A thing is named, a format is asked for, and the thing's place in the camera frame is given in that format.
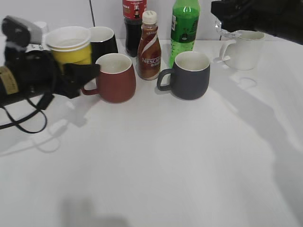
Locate dark grey ceramic mug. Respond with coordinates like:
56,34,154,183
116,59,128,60
157,51,211,100

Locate yellow paper cup stack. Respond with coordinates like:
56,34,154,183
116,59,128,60
45,26,92,69

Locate red ceramic mug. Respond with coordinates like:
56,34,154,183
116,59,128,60
81,53,136,103

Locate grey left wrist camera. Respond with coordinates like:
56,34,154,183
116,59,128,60
1,15,39,47

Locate black ceramic mug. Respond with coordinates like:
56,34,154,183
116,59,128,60
89,26,118,64

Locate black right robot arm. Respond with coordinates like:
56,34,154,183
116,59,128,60
211,0,303,45

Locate clear water bottle green label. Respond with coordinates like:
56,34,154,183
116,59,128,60
215,19,242,38

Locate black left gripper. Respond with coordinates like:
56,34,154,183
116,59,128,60
3,46,100,98

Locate white ceramic mug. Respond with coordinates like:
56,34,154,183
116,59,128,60
214,31,265,70

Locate Nescafe coffee bottle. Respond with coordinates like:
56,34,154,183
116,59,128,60
137,10,161,80

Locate white yogurt carton bottle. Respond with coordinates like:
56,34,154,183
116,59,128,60
27,21,49,52

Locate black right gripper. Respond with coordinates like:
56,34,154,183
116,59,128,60
211,0,257,32

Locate cola bottle red label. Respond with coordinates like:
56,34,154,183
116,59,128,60
122,0,147,57

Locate green soda bottle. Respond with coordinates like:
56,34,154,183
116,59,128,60
169,0,200,66

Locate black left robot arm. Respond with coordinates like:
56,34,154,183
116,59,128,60
0,47,100,110

